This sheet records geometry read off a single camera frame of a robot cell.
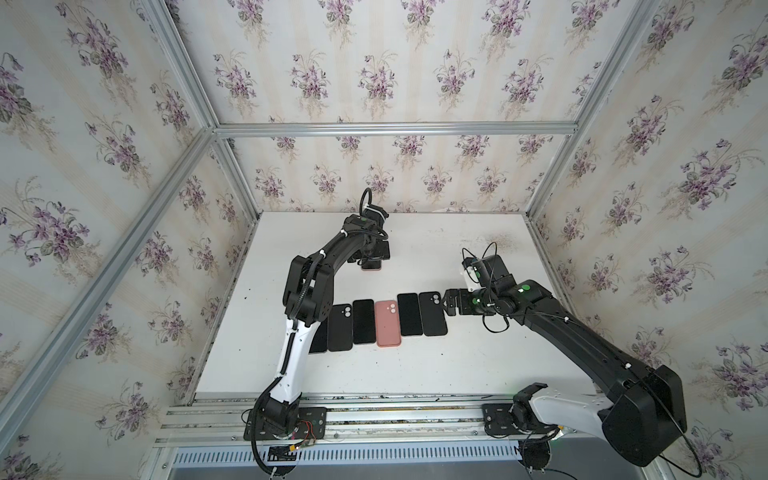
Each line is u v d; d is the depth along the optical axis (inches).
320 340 34.5
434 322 35.9
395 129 37.5
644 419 15.3
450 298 28.6
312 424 28.5
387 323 35.9
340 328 35.0
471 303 27.6
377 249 36.4
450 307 28.2
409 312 36.2
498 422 28.7
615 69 31.5
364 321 35.6
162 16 27.7
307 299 23.4
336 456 30.1
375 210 33.0
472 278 27.8
